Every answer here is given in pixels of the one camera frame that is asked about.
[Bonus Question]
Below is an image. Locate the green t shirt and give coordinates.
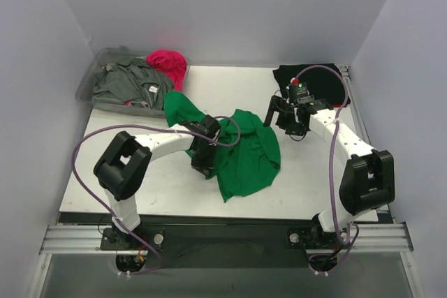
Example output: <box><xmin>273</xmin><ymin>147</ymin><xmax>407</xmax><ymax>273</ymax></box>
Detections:
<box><xmin>163</xmin><ymin>91</ymin><xmax>281</xmax><ymax>203</ymax></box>

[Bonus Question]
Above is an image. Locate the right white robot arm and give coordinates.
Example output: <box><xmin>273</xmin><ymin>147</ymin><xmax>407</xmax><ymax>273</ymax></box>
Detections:
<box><xmin>264</xmin><ymin>80</ymin><xmax>395</xmax><ymax>248</ymax></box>

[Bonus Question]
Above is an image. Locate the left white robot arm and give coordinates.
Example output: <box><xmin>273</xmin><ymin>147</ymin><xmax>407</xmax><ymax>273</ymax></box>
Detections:
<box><xmin>94</xmin><ymin>115</ymin><xmax>221</xmax><ymax>251</ymax></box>

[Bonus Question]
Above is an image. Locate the folded black t shirt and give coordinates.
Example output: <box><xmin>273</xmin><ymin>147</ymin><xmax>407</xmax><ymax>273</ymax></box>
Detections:
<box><xmin>272</xmin><ymin>64</ymin><xmax>337</xmax><ymax>107</ymax></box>

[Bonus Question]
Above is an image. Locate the pink t shirt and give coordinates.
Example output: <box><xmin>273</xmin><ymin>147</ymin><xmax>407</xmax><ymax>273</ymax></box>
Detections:
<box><xmin>146</xmin><ymin>50</ymin><xmax>188</xmax><ymax>91</ymax></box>

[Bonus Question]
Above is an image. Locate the grey t shirt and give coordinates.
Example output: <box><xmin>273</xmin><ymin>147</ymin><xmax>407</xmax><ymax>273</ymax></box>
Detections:
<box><xmin>92</xmin><ymin>57</ymin><xmax>174</xmax><ymax>110</ymax></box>

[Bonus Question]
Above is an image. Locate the clear plastic bin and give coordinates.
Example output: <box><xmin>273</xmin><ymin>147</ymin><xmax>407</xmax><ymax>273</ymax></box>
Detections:
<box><xmin>75</xmin><ymin>47</ymin><xmax>190</xmax><ymax>119</ymax></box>

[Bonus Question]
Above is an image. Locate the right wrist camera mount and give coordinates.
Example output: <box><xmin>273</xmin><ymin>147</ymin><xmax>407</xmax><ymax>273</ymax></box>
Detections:
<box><xmin>287</xmin><ymin>79</ymin><xmax>314</xmax><ymax>105</ymax></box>

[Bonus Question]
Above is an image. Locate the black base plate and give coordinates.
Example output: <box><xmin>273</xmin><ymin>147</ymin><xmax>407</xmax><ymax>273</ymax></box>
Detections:
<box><xmin>100</xmin><ymin>216</ymin><xmax>346</xmax><ymax>271</ymax></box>

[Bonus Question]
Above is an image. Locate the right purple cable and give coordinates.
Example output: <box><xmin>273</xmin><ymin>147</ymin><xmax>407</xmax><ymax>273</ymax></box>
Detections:
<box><xmin>293</xmin><ymin>62</ymin><xmax>360</xmax><ymax>274</ymax></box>

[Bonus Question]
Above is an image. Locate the aluminium frame rail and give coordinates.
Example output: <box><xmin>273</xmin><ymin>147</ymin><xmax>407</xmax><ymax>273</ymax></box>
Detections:
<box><xmin>38</xmin><ymin>223</ymin><xmax>116</xmax><ymax>256</ymax></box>

